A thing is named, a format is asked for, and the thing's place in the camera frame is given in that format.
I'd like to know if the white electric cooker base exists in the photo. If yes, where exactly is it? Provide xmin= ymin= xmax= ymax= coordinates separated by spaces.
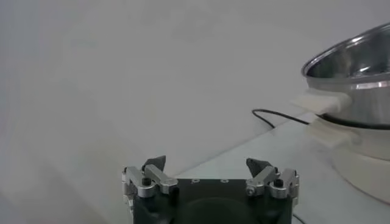
xmin=306 ymin=114 xmax=390 ymax=205

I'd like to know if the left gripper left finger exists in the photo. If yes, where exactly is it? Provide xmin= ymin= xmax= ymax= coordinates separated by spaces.
xmin=121 ymin=155 xmax=179 ymax=214

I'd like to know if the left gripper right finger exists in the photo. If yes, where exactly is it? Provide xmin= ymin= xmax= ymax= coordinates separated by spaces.
xmin=245 ymin=157 xmax=301 ymax=208

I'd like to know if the black cooker power cable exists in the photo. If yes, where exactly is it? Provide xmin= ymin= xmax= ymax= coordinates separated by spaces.
xmin=251 ymin=108 xmax=310 ymax=128

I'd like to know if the stainless steel steamer basket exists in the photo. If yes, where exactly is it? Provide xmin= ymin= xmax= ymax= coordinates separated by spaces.
xmin=291 ymin=23 xmax=390 ymax=130

